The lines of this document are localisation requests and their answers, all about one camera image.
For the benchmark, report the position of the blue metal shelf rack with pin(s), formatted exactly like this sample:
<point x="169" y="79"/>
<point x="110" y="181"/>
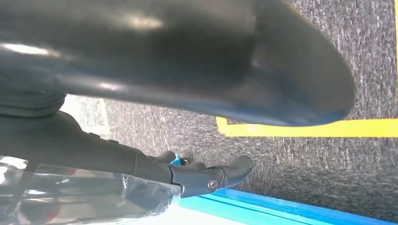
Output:
<point x="280" y="211"/>

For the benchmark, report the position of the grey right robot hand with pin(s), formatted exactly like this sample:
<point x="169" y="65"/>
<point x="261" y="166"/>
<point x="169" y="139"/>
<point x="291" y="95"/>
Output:
<point x="186" y="56"/>

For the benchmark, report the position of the yellow floor tape square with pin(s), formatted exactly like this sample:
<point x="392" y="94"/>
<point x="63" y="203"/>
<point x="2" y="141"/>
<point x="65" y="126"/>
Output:
<point x="311" y="129"/>

